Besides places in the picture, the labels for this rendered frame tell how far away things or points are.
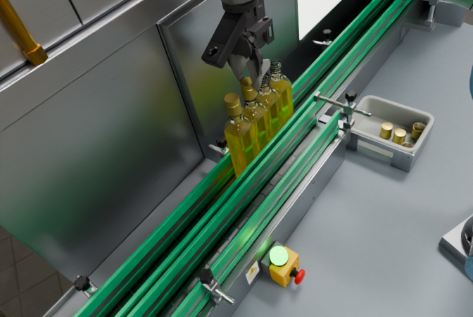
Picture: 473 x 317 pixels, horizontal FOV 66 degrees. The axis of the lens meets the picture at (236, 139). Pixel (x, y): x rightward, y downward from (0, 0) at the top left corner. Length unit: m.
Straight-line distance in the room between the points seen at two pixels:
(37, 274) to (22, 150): 1.59
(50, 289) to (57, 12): 1.70
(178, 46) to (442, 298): 0.83
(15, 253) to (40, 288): 0.31
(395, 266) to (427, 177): 0.30
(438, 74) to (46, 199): 1.33
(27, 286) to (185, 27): 1.76
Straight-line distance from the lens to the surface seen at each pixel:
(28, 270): 2.34
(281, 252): 0.93
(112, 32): 0.74
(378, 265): 1.04
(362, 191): 1.15
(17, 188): 0.78
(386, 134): 1.24
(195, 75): 0.90
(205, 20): 0.89
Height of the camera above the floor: 1.69
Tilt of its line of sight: 46 degrees down
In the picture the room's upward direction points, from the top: 14 degrees counter-clockwise
